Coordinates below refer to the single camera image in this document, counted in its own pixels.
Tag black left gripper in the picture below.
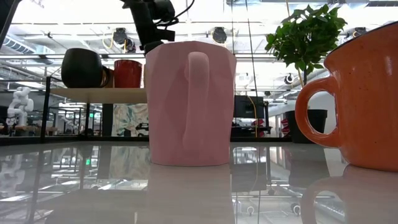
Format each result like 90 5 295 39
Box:
120 0 177 54

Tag red mug white inside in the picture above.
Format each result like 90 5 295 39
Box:
113 59 144 89

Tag mustard yellow mug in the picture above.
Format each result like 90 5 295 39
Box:
106 68 115 89

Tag pink faceted mug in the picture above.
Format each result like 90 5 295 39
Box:
144 40 237 167

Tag round black mug red inside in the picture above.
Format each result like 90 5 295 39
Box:
61 47 111 89

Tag orange speckled mug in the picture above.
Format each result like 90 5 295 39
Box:
294 21 398 173

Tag colourful mural panel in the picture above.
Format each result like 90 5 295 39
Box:
111 103 149 138

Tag black pillar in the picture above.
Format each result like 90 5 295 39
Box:
101 103 114 138

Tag black monitor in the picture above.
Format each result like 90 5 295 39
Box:
233 95 266 119

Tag white robot figure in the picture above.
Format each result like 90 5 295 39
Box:
6 86 35 127

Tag green potted plant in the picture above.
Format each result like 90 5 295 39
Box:
264 3 348 144

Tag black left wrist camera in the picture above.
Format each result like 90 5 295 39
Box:
152 0 177 23

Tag wooden shelf black frame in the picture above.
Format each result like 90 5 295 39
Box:
40 76 147 142

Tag black hanging cable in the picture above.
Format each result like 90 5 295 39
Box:
244 0 259 97

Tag grey ceiling air duct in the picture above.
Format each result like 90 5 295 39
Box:
0 30 56 56

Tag yellow background cable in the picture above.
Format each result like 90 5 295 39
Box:
248 96 259 138

